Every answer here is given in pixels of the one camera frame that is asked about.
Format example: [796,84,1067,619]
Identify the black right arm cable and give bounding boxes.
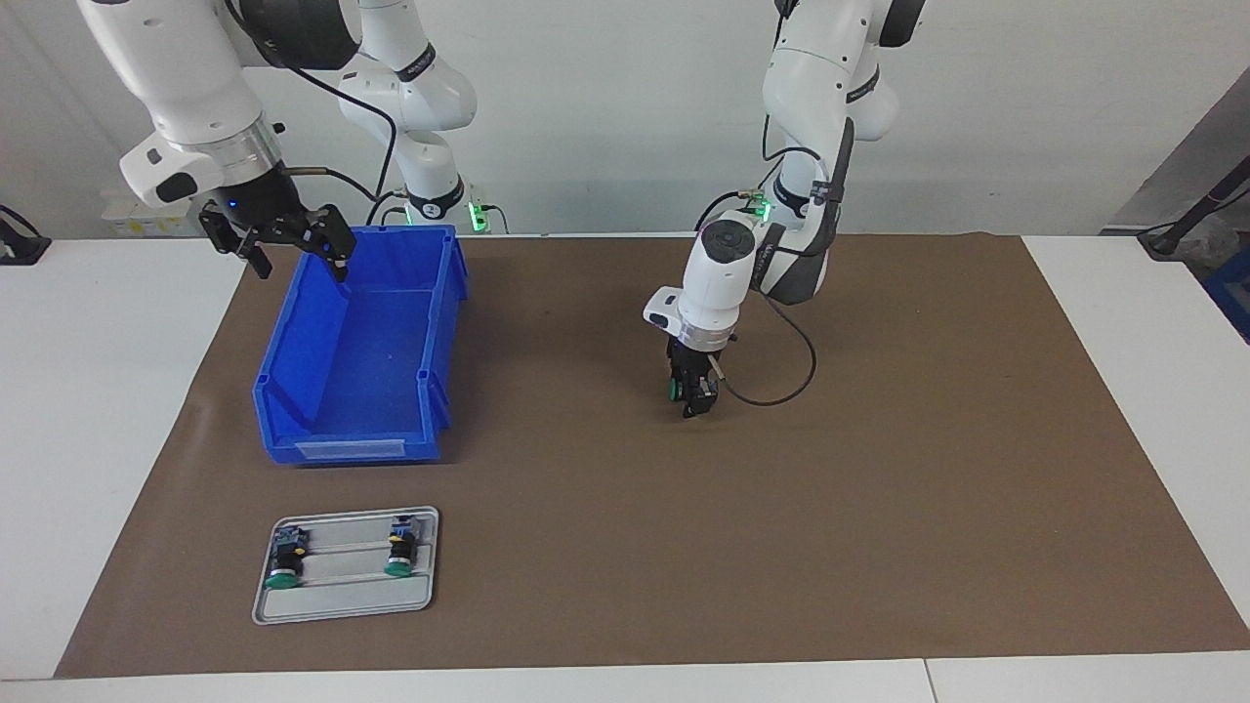
[225,0,401,227]

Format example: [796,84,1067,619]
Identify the black clamp mount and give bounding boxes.
[0,205,52,267]

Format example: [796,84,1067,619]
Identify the blue plastic storage bin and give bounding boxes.
[252,225,470,466]

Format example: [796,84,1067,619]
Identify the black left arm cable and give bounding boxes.
[708,117,851,408]

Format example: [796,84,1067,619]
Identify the brown table mat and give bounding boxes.
[54,232,1250,680]

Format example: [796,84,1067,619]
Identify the blue crate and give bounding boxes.
[1203,244,1250,345]

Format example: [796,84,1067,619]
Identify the grey metal tray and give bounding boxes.
[252,506,440,626]

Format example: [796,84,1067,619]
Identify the white box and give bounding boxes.
[101,188,211,237]

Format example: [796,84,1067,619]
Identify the black stand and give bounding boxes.
[1138,156,1250,260]

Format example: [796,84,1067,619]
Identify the black base cable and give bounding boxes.
[693,186,768,233]

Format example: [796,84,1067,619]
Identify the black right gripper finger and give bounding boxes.
[198,202,274,282]
[291,203,358,285]

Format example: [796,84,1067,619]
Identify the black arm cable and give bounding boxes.
[225,0,401,227]
[708,117,851,408]

